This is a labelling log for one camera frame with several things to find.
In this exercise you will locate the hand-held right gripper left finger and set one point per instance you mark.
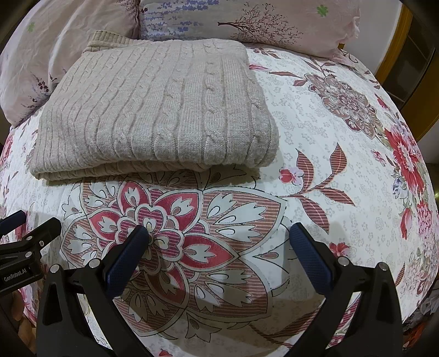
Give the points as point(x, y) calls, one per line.
point(125, 259)

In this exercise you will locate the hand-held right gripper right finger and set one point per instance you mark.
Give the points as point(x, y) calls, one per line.
point(308, 257)

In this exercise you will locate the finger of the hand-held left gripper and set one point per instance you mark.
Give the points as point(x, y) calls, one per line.
point(13, 219)
point(41, 235)

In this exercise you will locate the floral bed sheet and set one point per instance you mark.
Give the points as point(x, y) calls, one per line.
point(308, 178)

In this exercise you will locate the pink floral pillow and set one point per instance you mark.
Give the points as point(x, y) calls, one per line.
point(51, 51)

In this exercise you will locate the pink tree-print pillow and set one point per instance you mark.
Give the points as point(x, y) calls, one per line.
point(247, 24)

